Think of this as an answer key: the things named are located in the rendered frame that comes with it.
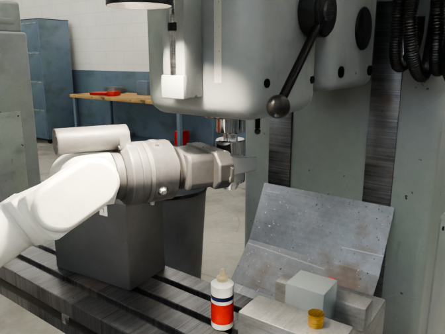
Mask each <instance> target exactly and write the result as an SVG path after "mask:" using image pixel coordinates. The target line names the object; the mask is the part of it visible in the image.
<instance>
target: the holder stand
mask: <svg viewBox="0 0 445 334"><path fill-rule="evenodd" d="M55 248H56V262H57V267H59V268H63V269H65V270H69V271H71V272H75V273H77V274H81V275H83V276H86V277H89V278H93V279H96V280H99V281H102V282H105V283H108V284H111V285H114V286H117V287H120V288H123V289H125V290H132V289H134V288H135V287H137V286H138V285H140V284H141V283H143V282H145V281H146V280H147V279H149V278H151V277H152V276H153V275H155V274H157V273H158V272H160V271H161V270H163V269H164V268H165V254H164V215H163V200H162V201H155V204H154V205H150V202H149V203H140V204H136V205H125V204H124V203H123V202H121V201H120V200H119V199H116V200H115V203H114V204H109V205H106V206H105V207H104V208H102V209H100V210H99V211H98V212H97V213H95V214H94V215H92V216H91V217H89V218H88V219H86V220H85V221H84V222H83V223H81V224H79V225H78V226H77V227H75V228H74V229H72V230H71V231H70V232H68V233H66V234H65V235H64V236H63V237H61V238H60V239H58V240H55Z"/></svg>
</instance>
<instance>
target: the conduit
mask: <svg viewBox="0 0 445 334"><path fill-rule="evenodd" d="M392 3H393V4H392V14H391V16H392V17H391V27H390V29H391V30H390V37H389V38H390V40H389V41H390V42H389V61H390V64H391V68H392V69H393V70H394V71H395V72H404V71H405V70H407V69H409V71H410V74H411V76H412V77H413V79H414V80H416V81H417V82H425V81H426V80H428V79H429V77H430V75H431V74H432V75H433V76H437V77H440V76H441V75H442V76H443V78H444V81H445V33H444V32H445V30H444V29H445V28H444V26H445V25H444V23H445V22H444V21H445V19H444V18H445V0H430V12H429V13H430V14H429V22H428V28H427V33H426V41H425V44H424V52H423V55H422V61H421V59H420V54H419V50H420V46H421V43H422V39H423V34H424V33H423V32H424V27H425V25H424V24H425V23H424V22H425V16H417V15H418V13H417V12H418V11H417V10H418V9H419V8H418V7H419V0H393V2H392ZM403 40H404V41H403ZM403 43H404V44H403ZM403 45H404V51H405V53H404V55H403Z"/></svg>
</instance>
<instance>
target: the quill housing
mask: <svg viewBox="0 0 445 334"><path fill-rule="evenodd" d="M298 6H299V0H201V30H202V93H203V94H202V96H201V97H196V98H189V99H172V98H163V97H162V75H163V74H164V65H163V44H162V10H161V9H147V20H148V54H149V72H150V97H151V101H152V103H153V105H154V106H155V107H156V108H157V109H159V110H160V111H163V112H165V113H178V114H186V115H198V116H206V117H219V118H226V119H239V120H253V119H260V118H264V117H270V115H269V114H268V112H267V109H266V105H267V102H268V100H269V98H271V97H272V96H274V95H279V93H280V91H281V89H282V87H283V85H284V83H285V81H286V79H287V77H288V75H289V73H290V71H291V69H292V67H293V65H294V63H295V61H296V59H297V57H298V55H299V53H300V51H301V49H302V47H303V45H304V43H305V41H306V39H307V37H306V36H305V34H304V33H303V31H302V30H301V27H300V25H299V19H298ZM314 67H315V43H314V44H313V47H312V48H311V51H310V52H309V55H308V56H307V59H306V61H305V63H304V65H303V67H302V69H301V71H300V73H299V76H298V78H297V80H296V82H295V84H294V86H293V88H292V90H291V93H290V94H289V97H288V98H287V99H288V100H289V102H290V110H289V113H290V112H295V111H300V110H302V109H304V108H306V106H308V105H309V104H310V102H311V100H312V97H313V83H314V81H315V78H314Z"/></svg>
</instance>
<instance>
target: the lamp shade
mask: <svg viewBox="0 0 445 334"><path fill-rule="evenodd" d="M105 5H106V6H108V7H113V8H119V9H168V8H171V7H173V0H105Z"/></svg>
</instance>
